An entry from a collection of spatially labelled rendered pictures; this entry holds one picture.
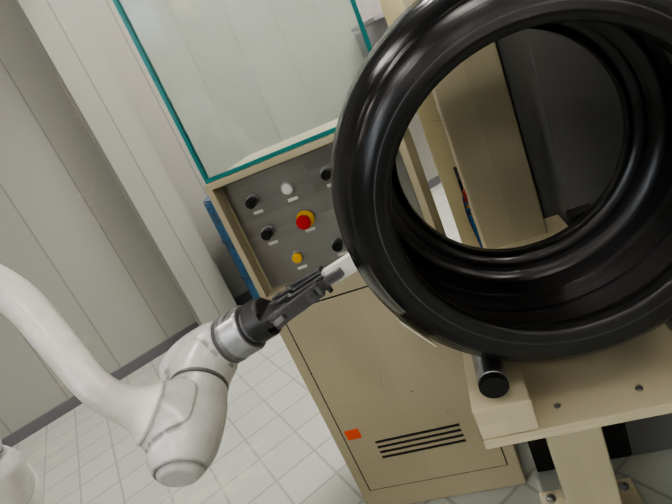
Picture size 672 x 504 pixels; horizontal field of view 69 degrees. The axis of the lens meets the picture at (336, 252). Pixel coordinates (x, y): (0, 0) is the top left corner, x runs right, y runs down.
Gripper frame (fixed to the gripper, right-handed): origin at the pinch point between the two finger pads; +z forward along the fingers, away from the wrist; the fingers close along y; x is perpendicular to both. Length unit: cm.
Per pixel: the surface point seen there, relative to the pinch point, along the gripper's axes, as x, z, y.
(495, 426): 31.7, 7.5, -10.5
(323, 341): 32, -39, 51
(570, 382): 37.3, 19.7, -1.7
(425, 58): -19.3, 27.9, -11.6
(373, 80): -20.9, 21.6, -9.6
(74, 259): -47, -241, 219
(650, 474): 120, 19, 47
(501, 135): 2.5, 32.5, 26.3
